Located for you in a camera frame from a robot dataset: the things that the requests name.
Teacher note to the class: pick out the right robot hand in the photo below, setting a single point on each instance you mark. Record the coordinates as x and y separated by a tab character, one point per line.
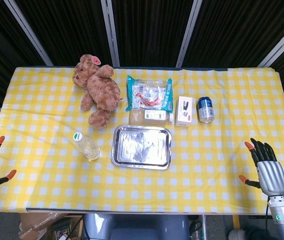
272	177

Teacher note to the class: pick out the clear plastic bottle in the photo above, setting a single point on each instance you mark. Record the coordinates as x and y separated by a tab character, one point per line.
88	147

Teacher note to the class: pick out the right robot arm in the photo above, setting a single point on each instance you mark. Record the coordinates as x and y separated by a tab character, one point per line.
281	220

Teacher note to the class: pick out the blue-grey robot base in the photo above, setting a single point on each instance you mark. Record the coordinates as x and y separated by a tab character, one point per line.
136	227

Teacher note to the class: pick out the metal tray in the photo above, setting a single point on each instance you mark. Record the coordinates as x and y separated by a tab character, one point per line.
141	147

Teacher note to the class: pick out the amber tea drink bottle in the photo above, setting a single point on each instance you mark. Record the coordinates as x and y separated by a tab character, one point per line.
138	117

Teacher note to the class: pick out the yellow white checkered tablecloth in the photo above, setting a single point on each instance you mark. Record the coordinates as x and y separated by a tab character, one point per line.
206	162

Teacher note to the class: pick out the blue drink can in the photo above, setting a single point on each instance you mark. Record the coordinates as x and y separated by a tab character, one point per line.
206	110

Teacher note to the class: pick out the white stapler box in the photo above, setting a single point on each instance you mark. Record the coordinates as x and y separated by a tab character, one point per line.
183	111

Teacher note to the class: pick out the brown teddy bear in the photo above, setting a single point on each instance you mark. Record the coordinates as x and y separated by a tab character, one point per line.
101	90

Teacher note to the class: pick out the teal clear snack bag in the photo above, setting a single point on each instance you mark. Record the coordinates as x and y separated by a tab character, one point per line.
149	92

